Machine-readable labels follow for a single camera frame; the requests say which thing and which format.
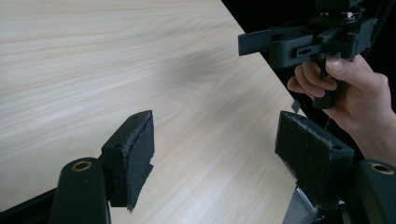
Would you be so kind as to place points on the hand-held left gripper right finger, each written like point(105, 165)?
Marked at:
point(311, 158)

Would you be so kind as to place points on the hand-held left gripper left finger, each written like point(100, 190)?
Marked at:
point(130, 155)

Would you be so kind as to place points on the grey table edge bracket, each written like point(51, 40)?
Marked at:
point(296, 106)

